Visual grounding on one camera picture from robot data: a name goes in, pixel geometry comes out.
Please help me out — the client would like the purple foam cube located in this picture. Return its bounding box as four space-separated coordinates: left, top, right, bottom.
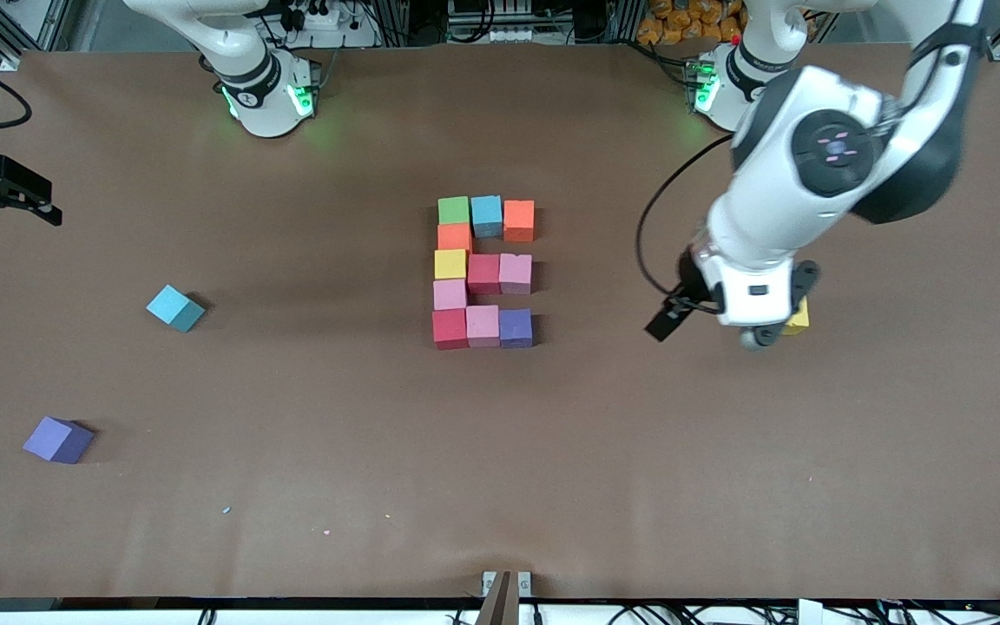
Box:
23 417 95 465
498 308 535 350

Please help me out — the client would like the red foam cube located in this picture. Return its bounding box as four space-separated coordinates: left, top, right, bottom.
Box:
431 308 470 351
467 253 503 295

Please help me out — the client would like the teal foam cube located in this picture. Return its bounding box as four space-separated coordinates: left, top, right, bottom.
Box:
470 195 505 240
146 285 206 333

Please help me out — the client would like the brown table cover sheet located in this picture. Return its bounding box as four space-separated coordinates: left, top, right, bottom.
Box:
0 42 1000 602

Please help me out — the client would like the pile of orange items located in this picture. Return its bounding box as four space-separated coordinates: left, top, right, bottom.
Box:
637 0 748 46

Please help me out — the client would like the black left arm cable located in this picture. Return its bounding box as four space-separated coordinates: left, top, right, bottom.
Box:
635 132 737 300

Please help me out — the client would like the metal bracket with wooden stick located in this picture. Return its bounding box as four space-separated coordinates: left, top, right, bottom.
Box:
476 569 534 625

